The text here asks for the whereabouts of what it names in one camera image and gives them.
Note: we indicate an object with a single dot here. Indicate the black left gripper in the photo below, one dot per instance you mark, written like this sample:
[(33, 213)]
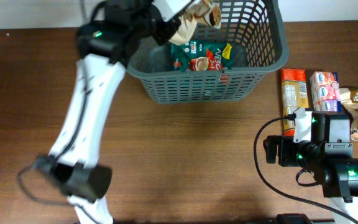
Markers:
[(165, 32)]

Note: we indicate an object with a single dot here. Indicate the beige cookie bag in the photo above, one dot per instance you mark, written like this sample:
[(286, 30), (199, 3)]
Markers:
[(205, 12)]

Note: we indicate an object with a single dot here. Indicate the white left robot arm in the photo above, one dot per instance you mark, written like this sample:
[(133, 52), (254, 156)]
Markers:
[(105, 44)]

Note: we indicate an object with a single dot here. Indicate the orange pasta packet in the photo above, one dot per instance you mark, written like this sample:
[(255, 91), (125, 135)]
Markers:
[(294, 92)]

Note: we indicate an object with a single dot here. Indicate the pink white tissue pack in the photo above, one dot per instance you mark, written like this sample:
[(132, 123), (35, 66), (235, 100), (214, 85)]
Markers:
[(325, 91)]

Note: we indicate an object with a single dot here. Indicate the grey plastic lattice basket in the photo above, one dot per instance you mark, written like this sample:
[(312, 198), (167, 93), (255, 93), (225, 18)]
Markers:
[(255, 29)]

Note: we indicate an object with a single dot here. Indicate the green Nescafe coffee bag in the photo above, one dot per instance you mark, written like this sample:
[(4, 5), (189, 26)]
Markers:
[(201, 55)]

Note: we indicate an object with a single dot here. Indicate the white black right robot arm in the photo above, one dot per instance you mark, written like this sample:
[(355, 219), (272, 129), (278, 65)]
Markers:
[(321, 146)]

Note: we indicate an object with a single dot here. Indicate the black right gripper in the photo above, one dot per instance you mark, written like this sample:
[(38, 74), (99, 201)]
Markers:
[(282, 150)]

